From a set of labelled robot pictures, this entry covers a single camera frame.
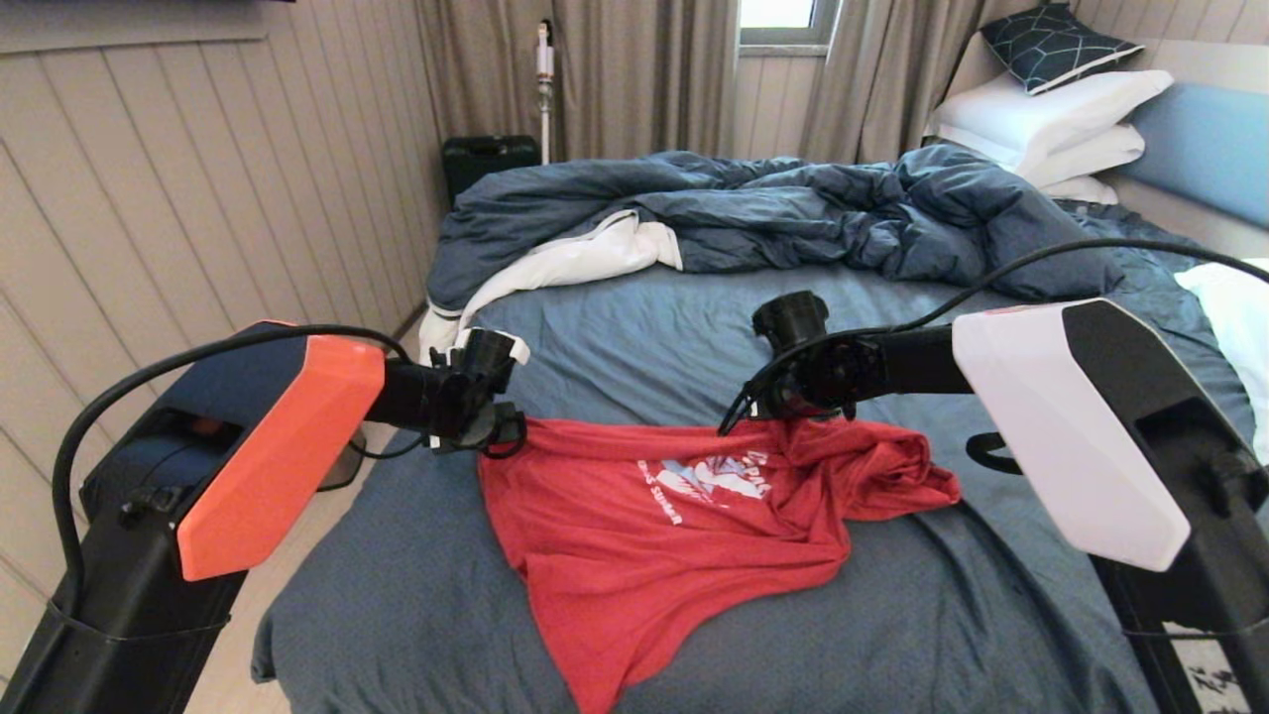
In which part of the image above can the red printed t-shirt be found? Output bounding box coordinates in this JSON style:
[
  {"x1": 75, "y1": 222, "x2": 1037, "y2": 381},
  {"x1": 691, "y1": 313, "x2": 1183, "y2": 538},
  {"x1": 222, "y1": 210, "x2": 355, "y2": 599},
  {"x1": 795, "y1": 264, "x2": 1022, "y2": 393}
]
[{"x1": 478, "y1": 416, "x2": 963, "y2": 714}]

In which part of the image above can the beige trash bin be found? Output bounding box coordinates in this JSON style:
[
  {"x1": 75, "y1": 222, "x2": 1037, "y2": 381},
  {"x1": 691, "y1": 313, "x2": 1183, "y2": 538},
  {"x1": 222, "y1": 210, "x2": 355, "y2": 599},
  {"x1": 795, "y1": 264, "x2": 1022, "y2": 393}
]
[{"x1": 317, "y1": 446, "x2": 366, "y2": 493}]

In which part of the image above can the dark blue crumpled duvet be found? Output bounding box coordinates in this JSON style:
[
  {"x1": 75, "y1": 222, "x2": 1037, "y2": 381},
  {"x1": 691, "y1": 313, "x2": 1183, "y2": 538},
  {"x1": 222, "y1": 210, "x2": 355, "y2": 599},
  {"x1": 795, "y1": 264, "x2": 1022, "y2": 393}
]
[{"x1": 418, "y1": 144, "x2": 1126, "y2": 383}]

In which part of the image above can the blue-grey bed sheet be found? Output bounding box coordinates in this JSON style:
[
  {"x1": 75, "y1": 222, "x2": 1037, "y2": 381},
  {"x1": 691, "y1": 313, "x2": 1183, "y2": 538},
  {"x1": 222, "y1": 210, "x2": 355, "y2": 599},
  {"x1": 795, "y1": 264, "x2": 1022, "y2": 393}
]
[{"x1": 250, "y1": 203, "x2": 1269, "y2": 714}]

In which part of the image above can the dark green suitcase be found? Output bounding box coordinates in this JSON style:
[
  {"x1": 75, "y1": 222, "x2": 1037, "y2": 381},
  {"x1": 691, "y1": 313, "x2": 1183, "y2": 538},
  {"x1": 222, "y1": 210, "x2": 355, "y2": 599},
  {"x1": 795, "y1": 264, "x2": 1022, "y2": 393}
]
[{"x1": 441, "y1": 137, "x2": 542, "y2": 211}]

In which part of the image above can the beige curtain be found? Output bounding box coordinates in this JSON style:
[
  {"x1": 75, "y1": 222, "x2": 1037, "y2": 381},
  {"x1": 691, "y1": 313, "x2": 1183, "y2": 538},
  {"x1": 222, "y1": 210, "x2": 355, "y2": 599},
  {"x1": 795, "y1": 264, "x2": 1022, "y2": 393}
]
[
  {"x1": 414, "y1": 0, "x2": 741, "y2": 166},
  {"x1": 798, "y1": 0, "x2": 1044, "y2": 168}
]

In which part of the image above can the large white pillow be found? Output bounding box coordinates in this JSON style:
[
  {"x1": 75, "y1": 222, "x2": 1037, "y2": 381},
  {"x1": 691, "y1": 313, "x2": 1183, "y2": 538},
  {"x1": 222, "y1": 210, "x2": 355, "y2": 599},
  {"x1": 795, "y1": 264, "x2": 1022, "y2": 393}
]
[{"x1": 922, "y1": 69, "x2": 1173, "y2": 179}]

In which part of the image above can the white stick vacuum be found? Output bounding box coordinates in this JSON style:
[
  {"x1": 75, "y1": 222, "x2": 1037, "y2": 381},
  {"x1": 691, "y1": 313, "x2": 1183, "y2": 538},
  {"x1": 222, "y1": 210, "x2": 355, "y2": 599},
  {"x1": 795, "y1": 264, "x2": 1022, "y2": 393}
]
[{"x1": 534, "y1": 22, "x2": 555, "y2": 168}]

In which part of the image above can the dark geometric patterned cushion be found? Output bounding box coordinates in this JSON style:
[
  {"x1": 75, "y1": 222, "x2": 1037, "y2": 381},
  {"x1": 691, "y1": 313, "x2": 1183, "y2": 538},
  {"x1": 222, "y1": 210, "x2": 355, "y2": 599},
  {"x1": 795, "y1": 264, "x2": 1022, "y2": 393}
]
[{"x1": 978, "y1": 4, "x2": 1143, "y2": 98}]

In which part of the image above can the blue headboard cushion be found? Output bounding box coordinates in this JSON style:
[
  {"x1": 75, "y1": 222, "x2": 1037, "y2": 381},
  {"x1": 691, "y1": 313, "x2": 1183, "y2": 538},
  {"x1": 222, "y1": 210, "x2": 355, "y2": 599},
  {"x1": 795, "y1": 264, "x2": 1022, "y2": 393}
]
[{"x1": 1118, "y1": 83, "x2": 1269, "y2": 232}]

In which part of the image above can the window with grey frame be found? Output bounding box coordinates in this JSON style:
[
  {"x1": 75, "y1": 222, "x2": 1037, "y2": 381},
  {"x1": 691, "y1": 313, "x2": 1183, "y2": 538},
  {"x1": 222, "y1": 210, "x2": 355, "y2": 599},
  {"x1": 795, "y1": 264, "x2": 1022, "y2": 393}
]
[{"x1": 737, "y1": 0, "x2": 840, "y2": 51}]

